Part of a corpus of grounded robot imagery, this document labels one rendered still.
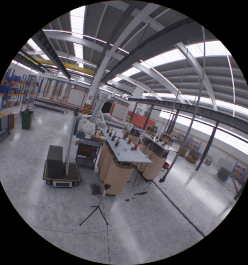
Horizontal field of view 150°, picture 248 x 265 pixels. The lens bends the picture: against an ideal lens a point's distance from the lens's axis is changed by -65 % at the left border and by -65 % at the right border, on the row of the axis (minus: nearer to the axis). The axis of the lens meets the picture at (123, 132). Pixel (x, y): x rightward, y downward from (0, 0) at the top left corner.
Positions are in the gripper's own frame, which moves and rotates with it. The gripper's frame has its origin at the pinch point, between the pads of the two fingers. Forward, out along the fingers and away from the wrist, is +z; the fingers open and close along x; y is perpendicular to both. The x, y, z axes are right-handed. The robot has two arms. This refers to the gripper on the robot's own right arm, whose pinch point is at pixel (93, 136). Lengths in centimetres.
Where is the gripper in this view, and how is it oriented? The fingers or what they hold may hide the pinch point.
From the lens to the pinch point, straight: 195.5
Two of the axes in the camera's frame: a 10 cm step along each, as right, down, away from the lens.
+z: -3.5, 9.1, 2.1
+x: 5.2, 3.7, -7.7
